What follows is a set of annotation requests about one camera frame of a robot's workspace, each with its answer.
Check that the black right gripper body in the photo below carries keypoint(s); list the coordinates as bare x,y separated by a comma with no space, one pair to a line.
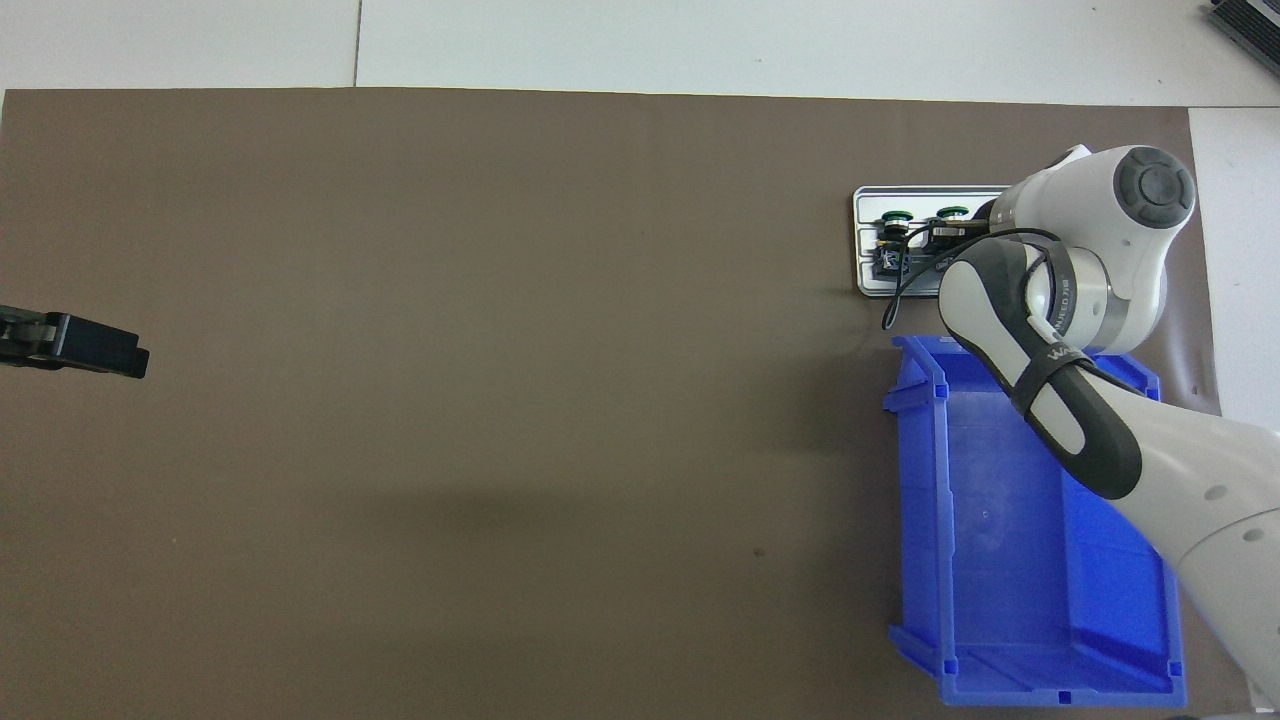
960,240

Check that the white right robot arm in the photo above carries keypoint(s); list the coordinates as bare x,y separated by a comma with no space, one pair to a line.
1140,260

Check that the grey metal tray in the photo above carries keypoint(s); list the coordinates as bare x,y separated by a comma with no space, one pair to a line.
922,197

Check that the blue plastic storage bin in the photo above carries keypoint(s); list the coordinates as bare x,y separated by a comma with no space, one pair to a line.
1000,560

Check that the grey ribbed device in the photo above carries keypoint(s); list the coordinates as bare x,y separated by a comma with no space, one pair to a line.
1255,25

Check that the brown table mat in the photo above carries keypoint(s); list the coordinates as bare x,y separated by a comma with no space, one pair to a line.
500,300

